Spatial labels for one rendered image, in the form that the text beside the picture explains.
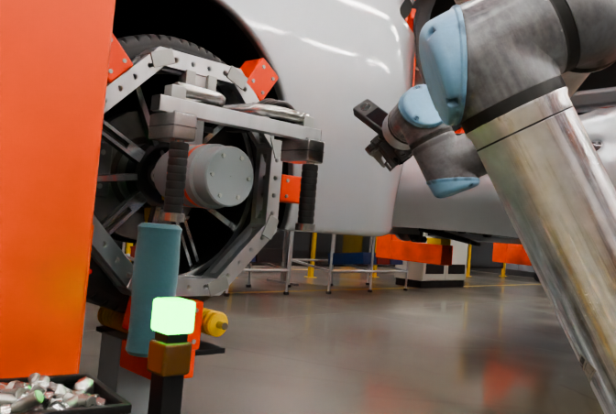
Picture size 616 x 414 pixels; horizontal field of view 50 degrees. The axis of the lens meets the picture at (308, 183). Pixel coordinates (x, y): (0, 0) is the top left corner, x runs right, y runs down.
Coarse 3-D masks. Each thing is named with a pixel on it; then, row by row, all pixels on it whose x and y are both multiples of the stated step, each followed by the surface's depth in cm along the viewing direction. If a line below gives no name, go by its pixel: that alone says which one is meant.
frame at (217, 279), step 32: (160, 64) 143; (192, 64) 151; (224, 64) 155; (256, 96) 162; (256, 160) 170; (256, 192) 168; (96, 224) 134; (256, 224) 167; (96, 256) 138; (224, 256) 161; (128, 288) 139; (192, 288) 150; (224, 288) 156
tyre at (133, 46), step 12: (132, 36) 149; (144, 36) 150; (156, 36) 153; (168, 36) 156; (132, 48) 148; (144, 48) 150; (168, 48) 154; (180, 48) 156; (192, 48) 159; (216, 60) 164; (252, 144) 172; (96, 264) 143; (96, 276) 143; (96, 288) 143; (108, 288) 145; (96, 300) 144; (108, 300) 145; (120, 300) 147; (204, 300) 163
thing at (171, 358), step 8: (152, 344) 80; (160, 344) 79; (168, 344) 79; (176, 344) 79; (184, 344) 80; (152, 352) 80; (160, 352) 79; (168, 352) 79; (176, 352) 79; (184, 352) 80; (152, 360) 80; (160, 360) 79; (168, 360) 79; (176, 360) 79; (184, 360) 80; (152, 368) 80; (160, 368) 78; (168, 368) 79; (176, 368) 79; (184, 368) 80
